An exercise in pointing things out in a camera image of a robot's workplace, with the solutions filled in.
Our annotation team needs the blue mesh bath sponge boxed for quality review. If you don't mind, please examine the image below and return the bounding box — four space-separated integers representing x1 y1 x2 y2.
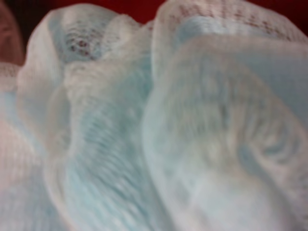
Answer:
0 0 308 231

